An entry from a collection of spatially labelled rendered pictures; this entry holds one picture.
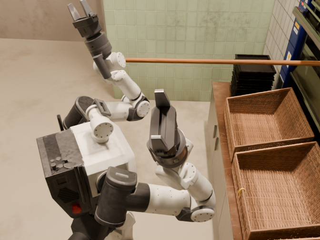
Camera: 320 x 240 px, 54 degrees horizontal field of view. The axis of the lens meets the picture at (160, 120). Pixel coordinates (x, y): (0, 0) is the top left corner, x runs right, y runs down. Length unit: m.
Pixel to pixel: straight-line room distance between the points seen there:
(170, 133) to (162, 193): 0.36
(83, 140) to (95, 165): 0.13
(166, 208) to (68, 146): 0.39
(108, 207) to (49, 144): 0.33
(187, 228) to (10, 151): 1.84
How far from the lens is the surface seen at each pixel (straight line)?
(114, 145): 1.07
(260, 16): 3.26
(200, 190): 0.96
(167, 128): 0.68
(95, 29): 1.23
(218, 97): 2.74
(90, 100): 1.28
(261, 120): 2.55
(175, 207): 1.02
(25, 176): 3.04
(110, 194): 0.94
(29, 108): 3.82
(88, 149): 1.07
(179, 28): 3.21
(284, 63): 2.07
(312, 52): 2.32
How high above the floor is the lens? 2.13
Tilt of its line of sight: 39 degrees down
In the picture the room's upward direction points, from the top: straight up
